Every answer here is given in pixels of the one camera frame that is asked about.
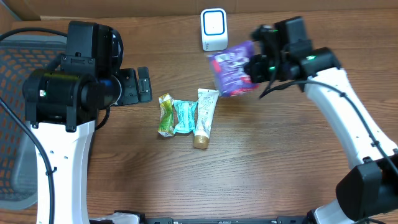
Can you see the white tube gold cap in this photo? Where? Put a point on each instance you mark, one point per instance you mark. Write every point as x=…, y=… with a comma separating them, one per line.
x=206, y=104

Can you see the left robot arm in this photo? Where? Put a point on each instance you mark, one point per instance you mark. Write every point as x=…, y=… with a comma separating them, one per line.
x=62, y=103

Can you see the white barcode scanner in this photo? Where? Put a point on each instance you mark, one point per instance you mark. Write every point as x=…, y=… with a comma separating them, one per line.
x=214, y=29

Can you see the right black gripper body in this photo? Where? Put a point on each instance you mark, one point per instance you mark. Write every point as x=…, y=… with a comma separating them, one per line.
x=262, y=69

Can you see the green juice carton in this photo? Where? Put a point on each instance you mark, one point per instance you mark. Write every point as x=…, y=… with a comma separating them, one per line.
x=166, y=125

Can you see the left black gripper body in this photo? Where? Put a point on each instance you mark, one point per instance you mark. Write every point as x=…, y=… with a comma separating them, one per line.
x=129, y=85

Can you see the teal wet wipes pack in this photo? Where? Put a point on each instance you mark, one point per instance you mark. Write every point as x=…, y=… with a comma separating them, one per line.
x=186, y=116

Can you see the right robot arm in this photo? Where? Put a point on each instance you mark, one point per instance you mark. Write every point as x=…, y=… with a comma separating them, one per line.
x=288, y=58

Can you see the grey plastic basket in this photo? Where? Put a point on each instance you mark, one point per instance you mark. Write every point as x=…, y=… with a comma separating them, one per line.
x=20, y=56

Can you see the purple red pad package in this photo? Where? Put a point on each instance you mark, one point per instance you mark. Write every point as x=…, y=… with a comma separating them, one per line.
x=228, y=69

